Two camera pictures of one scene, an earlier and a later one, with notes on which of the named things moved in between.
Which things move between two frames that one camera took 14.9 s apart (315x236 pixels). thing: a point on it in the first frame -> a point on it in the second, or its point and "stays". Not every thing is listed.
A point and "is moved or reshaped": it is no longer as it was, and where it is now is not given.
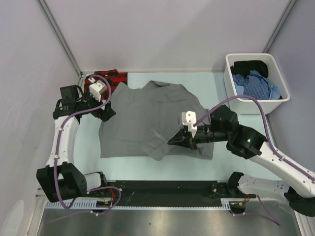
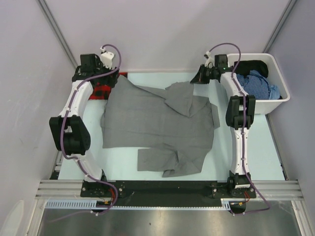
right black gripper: (184, 138) -> (200, 78)
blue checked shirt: (255, 85) stays
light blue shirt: (274, 92) stays
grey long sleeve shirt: (147, 120) is moved or reshaped
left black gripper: (104, 115) -> (109, 80)
